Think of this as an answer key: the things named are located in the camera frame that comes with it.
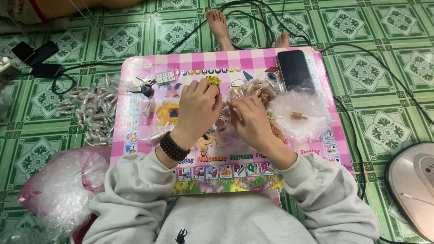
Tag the person's left hand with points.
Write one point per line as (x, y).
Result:
(195, 108)

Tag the person's right hand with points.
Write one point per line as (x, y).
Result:
(257, 123)

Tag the small vial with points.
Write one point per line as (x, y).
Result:
(234, 109)

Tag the pile of bare brown vials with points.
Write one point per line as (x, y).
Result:
(256, 88)

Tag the single brown vial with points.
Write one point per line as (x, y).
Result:
(299, 116)

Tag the rectangular key tag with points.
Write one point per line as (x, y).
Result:
(165, 78)

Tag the heap of clear plastic wrappers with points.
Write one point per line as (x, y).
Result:
(301, 127)

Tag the pink checkered lap table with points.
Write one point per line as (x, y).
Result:
(234, 169)

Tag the bunch of keys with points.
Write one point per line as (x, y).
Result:
(145, 87)

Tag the black smartphone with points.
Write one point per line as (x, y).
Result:
(294, 69)

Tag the person's left foot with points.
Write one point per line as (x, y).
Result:
(218, 27)

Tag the person's foot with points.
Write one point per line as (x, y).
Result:
(218, 27)
(282, 40)

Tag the person's right foot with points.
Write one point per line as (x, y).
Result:
(282, 40)

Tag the person's grey sweatshirt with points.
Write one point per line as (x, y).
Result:
(237, 220)

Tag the pile of wrapped vials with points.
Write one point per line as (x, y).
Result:
(95, 111)

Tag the black power adapter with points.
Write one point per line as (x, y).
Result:
(46, 70)
(37, 52)

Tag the pink bag of clear wrappers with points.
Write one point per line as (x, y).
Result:
(64, 189)

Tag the beige round appliance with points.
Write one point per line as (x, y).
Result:
(413, 186)

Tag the white plug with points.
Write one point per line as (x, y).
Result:
(7, 67)

